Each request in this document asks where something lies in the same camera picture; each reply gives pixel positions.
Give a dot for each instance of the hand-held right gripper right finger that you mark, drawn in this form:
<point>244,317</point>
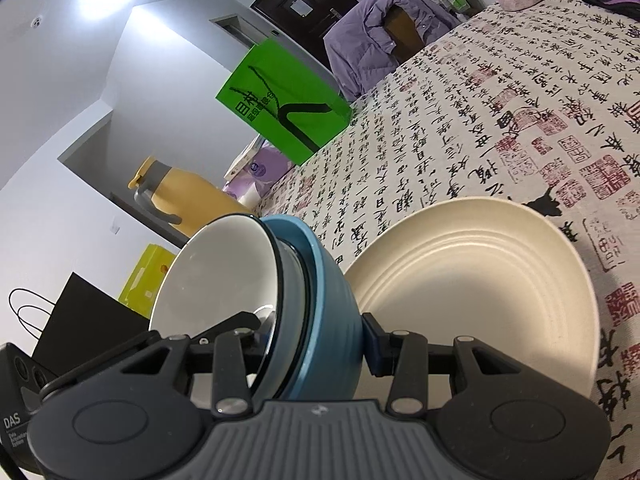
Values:
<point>372,345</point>

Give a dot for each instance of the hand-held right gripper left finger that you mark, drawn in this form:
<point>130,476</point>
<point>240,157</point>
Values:
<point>235,360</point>

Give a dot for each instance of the blue bowl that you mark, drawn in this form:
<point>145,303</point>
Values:
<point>330,320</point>

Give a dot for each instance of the cream plate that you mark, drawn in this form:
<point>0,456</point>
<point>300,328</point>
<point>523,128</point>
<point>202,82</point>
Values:
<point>450,270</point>

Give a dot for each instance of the black paper bag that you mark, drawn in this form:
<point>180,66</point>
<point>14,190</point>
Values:
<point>85,320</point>

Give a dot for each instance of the yellow-green gift bag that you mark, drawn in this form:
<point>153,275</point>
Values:
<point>142,275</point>

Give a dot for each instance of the yellow thermos jug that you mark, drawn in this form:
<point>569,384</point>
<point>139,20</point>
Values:
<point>200,200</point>

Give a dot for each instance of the purple tissue pack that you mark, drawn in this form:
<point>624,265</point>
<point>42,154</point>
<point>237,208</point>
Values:
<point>260,172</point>

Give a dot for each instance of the white flat box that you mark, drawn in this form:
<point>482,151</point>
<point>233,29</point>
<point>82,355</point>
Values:
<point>240,160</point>

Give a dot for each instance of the calligraphy printed tablecloth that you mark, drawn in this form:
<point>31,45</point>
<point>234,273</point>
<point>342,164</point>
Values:
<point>450,135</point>

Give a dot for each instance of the green paper bag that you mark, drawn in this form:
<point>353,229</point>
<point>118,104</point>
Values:
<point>280,95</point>

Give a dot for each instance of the purple padded jacket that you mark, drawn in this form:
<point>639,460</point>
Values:
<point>360,45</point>

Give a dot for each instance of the wooden chair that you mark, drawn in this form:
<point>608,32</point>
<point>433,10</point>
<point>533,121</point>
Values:
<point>400,35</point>

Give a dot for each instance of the white door notice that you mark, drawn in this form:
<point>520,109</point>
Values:
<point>301,5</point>

